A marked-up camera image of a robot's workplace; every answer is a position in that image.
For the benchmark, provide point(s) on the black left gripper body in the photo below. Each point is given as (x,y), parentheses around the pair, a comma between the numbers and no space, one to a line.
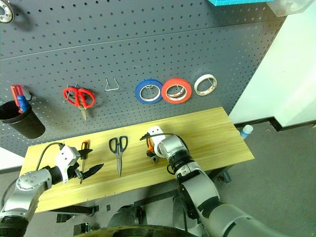
(72,170)

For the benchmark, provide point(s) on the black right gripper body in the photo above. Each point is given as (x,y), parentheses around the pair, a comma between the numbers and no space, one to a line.
(152,156)

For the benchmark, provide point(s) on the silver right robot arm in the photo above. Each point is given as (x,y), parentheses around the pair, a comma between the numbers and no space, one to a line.
(205,195)

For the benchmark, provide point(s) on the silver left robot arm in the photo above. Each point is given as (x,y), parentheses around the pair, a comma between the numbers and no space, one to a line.
(27,187)

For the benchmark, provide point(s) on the blue tape roll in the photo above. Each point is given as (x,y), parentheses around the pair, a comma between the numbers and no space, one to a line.
(138,92)

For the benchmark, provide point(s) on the red tape roll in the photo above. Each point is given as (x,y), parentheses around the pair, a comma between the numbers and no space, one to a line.
(188,90)

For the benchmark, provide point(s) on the white tape roll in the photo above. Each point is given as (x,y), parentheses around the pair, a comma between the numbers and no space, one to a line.
(197,86)

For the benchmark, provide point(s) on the dark grey metal pegboard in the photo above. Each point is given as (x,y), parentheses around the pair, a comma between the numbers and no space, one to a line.
(153,49)

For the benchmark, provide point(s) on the dark rounded grey shape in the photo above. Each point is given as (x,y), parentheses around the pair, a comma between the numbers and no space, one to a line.
(124,216)

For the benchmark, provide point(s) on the black plastic cup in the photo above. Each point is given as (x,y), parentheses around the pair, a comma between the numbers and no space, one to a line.
(27,123)

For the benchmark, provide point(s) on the red screwdriver in cup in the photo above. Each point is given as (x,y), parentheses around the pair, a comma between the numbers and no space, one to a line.
(16,90)

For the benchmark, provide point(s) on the blue capped plastic bottle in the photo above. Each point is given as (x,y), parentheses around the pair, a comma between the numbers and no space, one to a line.
(247,131)

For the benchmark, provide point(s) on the round silver metal object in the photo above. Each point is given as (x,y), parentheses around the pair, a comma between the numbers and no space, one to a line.
(4,11)

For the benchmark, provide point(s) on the teal blue box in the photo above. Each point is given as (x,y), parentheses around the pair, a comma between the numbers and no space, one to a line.
(234,1)

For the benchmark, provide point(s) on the translucent plastic container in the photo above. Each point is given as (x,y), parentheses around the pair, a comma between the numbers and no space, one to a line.
(291,6)

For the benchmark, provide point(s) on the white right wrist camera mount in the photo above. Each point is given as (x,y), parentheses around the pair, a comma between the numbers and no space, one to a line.
(156,134)

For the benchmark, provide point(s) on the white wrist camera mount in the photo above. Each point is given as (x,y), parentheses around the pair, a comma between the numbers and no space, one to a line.
(63,158)
(156,134)

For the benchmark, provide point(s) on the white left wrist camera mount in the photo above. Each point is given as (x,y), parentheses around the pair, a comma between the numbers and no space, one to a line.
(63,158)

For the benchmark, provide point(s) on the black metal table frame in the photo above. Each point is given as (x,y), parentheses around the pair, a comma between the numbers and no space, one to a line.
(158,196)

